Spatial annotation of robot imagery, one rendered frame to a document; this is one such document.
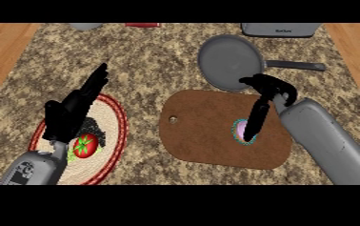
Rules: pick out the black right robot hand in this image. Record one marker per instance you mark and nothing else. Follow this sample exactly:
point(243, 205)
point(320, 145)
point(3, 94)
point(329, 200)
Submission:
point(259, 109)

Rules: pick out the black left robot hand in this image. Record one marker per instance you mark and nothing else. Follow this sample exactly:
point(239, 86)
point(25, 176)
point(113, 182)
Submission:
point(74, 106)

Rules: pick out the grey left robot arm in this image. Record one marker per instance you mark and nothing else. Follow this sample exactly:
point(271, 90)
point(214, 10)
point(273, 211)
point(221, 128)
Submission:
point(37, 168)

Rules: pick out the pink cupcake with teal wrapper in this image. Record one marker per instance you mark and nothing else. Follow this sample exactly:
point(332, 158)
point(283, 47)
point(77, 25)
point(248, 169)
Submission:
point(239, 131)

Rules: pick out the brown wooden cutting board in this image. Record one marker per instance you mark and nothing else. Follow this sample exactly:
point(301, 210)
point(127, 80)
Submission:
point(211, 131)

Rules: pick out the grey frying pan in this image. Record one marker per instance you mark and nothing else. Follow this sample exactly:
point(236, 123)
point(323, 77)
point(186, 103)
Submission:
point(231, 61)

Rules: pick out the dark speckled food pile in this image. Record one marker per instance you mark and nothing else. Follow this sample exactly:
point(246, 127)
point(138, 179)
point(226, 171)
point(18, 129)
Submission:
point(93, 128)

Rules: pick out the round woven red-rimmed placemat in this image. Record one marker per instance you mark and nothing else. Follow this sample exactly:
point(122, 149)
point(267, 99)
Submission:
point(105, 131)

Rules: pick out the red tomato with green stem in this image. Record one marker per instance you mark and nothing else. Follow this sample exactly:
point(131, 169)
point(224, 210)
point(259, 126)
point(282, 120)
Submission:
point(85, 145)

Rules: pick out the pale grey object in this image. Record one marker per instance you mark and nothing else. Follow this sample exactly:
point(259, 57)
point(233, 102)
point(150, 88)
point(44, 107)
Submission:
point(85, 25)

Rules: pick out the grey appliance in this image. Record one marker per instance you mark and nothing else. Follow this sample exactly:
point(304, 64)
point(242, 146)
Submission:
point(280, 29)

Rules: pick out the red object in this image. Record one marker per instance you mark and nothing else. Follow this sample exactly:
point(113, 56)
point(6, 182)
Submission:
point(143, 24)

